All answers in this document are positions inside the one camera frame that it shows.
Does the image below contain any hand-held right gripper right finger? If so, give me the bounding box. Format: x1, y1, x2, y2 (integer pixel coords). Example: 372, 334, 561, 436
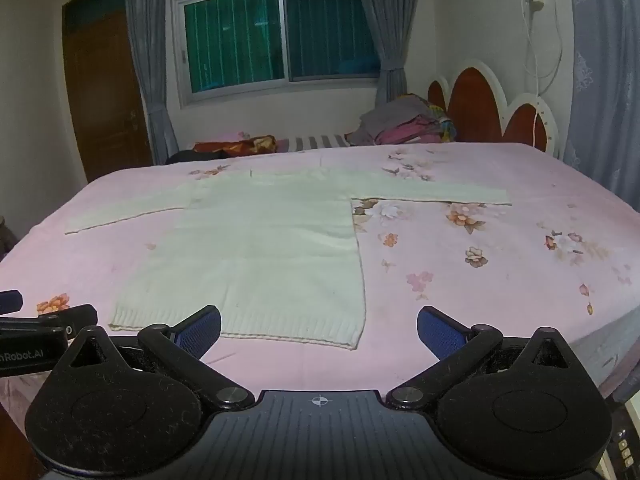
385, 304, 596, 412

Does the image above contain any pile of folded clothes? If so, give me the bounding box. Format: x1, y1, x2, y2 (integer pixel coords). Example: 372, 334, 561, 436
345, 94, 459, 147

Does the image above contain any blue lace curtain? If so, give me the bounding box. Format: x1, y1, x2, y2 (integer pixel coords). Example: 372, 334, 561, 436
565, 0, 640, 207

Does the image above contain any window with white frame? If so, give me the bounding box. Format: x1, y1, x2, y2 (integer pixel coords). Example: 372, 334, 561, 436
172, 0, 384, 107

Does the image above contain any pink floral bed sheet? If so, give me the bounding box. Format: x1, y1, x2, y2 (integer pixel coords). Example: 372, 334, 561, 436
0, 143, 640, 441

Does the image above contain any white knit sweater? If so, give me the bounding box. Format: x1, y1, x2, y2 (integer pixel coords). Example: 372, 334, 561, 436
65, 169, 512, 351

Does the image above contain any dark round object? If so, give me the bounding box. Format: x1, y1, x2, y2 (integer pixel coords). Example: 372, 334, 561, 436
0, 215, 21, 262

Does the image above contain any white charging cable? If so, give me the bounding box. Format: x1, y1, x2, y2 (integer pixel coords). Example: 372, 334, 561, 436
522, 0, 562, 152

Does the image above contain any grey striped pillow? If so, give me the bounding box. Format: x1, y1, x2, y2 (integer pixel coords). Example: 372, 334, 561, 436
277, 132, 354, 152

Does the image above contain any red and white headboard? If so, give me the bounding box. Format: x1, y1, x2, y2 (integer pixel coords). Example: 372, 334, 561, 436
426, 60, 560, 159

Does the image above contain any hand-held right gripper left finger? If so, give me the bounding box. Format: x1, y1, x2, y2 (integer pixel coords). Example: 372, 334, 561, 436
47, 304, 255, 412

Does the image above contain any black cloth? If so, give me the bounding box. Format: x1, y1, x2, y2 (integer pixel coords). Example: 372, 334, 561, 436
165, 149, 227, 165

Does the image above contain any grey window curtain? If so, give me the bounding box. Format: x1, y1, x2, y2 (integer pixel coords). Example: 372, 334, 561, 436
352, 0, 409, 106
122, 0, 182, 166

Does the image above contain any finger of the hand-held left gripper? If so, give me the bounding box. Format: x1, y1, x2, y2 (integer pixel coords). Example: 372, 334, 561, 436
36, 303, 99, 334
0, 289, 24, 315

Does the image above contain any red floral cloth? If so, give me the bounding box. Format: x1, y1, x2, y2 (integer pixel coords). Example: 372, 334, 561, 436
192, 135, 279, 155

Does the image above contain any brown wooden door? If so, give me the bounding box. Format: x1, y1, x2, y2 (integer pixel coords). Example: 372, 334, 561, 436
62, 0, 154, 184

